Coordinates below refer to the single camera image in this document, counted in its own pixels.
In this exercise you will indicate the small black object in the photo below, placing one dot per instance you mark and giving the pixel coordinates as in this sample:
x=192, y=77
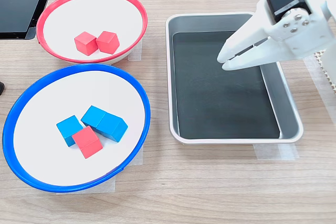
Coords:
x=1, y=89

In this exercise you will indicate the red-rimmed white plate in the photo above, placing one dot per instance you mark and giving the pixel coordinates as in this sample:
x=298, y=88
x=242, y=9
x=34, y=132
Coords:
x=105, y=14

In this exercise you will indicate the steel tray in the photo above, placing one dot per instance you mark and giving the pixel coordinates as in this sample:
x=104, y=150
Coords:
x=286, y=108

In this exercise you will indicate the red cube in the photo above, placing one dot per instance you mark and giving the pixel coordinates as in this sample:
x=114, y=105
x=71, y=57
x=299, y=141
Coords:
x=85, y=43
x=108, y=42
x=88, y=142

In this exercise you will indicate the blue cube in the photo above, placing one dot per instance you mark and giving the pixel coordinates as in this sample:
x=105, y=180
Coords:
x=67, y=128
x=113, y=127
x=92, y=116

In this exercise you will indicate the blue-rimmed white plate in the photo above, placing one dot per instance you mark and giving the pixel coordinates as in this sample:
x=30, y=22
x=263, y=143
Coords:
x=52, y=161

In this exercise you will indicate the pale perforated plate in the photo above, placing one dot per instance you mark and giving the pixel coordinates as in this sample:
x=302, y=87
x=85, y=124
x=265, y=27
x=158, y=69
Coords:
x=319, y=56

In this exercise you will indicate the black tray mat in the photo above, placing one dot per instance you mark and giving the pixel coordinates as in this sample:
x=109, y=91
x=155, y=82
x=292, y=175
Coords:
x=210, y=98

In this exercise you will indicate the black flat panel device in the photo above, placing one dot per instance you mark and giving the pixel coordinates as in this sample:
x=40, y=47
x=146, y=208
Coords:
x=15, y=9

